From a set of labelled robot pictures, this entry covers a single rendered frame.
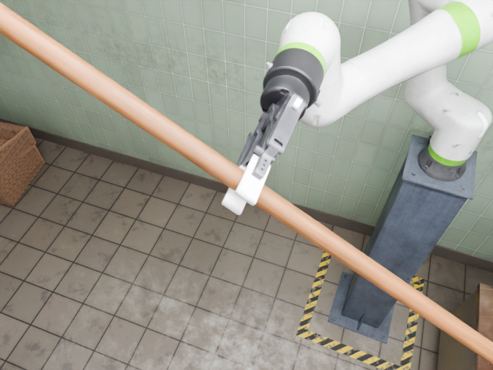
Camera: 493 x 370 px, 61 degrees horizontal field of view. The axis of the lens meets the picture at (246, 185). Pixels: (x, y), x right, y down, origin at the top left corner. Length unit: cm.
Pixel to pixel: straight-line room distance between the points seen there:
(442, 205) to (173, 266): 160
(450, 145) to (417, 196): 22
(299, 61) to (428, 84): 74
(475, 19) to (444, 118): 43
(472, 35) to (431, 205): 70
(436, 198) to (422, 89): 37
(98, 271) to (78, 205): 53
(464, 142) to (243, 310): 152
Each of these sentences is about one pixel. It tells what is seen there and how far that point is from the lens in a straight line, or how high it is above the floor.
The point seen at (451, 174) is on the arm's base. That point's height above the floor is 123.
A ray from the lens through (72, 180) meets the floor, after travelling 314.
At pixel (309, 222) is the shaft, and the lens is 60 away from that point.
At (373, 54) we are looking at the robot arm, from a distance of 92.
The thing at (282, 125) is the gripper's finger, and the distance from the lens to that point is 58.
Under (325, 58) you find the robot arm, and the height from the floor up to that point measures 184.
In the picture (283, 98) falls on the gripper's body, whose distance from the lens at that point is 66.
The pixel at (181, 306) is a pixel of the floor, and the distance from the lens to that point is 247.
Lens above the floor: 226
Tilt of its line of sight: 52 degrees down
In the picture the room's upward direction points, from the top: straight up
